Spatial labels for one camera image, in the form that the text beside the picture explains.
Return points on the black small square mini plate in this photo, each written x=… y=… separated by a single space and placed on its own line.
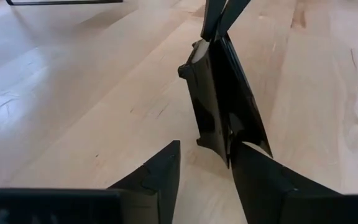
x=225 y=93

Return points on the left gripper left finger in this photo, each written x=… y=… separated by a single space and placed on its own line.
x=154 y=180

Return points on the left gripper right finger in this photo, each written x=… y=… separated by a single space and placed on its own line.
x=259 y=186

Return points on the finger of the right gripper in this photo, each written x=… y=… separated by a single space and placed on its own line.
x=212 y=18
x=233 y=14

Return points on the wooden shelf black metal frame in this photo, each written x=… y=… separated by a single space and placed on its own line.
x=64 y=2

